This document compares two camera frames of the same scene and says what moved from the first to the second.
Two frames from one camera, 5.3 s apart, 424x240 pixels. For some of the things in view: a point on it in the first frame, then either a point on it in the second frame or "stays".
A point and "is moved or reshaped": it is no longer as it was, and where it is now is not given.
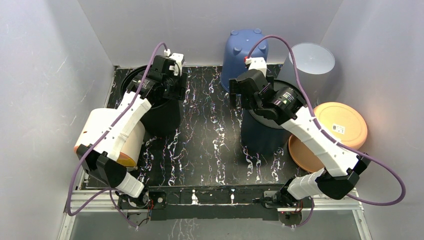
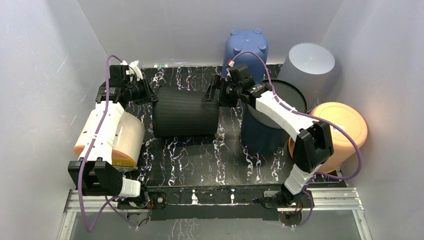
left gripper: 179,94 to 149,96
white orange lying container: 133,145 stays
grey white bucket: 316,64 stays
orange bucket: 340,122 stays
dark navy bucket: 265,135 stays
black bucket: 162,118 is moved or reshaped
